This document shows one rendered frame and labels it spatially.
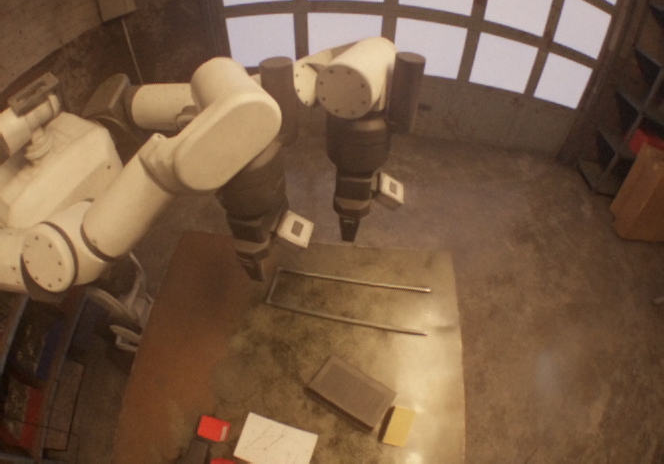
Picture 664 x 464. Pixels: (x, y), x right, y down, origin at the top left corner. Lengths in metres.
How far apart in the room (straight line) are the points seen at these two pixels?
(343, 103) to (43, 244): 0.35
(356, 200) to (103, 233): 0.33
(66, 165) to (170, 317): 0.44
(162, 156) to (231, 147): 0.06
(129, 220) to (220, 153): 0.12
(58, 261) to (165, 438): 0.50
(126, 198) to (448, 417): 0.68
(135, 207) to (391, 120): 0.30
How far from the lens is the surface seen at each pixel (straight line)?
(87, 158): 0.57
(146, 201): 0.31
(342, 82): 0.30
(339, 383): 0.63
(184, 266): 0.84
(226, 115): 0.25
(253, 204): 0.33
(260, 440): 0.67
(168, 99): 0.55
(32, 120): 0.54
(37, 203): 0.54
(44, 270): 0.37
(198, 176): 0.27
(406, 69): 0.33
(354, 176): 0.40
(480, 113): 2.82
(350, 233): 0.46
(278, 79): 0.30
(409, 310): 0.72
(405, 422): 0.64
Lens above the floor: 1.53
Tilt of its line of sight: 50 degrees down
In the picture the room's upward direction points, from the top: straight up
